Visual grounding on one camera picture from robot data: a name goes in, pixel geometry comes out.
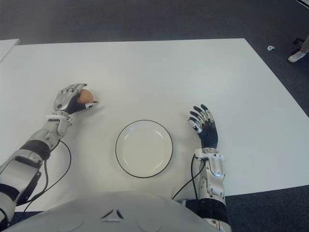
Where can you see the white sneaker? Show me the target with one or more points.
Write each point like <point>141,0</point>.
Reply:
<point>295,57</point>

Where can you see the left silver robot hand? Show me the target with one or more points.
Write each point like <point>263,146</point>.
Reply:
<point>64,100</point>

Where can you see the grey robot torso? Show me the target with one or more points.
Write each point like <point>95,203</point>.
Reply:
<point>108,215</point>

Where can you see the white plate with black rim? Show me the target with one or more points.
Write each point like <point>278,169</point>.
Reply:
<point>144,148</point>

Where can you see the brown egg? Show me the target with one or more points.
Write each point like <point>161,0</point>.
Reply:
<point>86,96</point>

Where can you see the small white floor object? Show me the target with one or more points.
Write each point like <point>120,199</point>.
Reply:
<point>271,48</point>

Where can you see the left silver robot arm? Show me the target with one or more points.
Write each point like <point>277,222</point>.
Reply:
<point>31,149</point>

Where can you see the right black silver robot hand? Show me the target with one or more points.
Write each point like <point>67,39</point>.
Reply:
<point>208,135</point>

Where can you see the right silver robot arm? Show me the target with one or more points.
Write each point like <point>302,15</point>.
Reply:
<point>213,178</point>

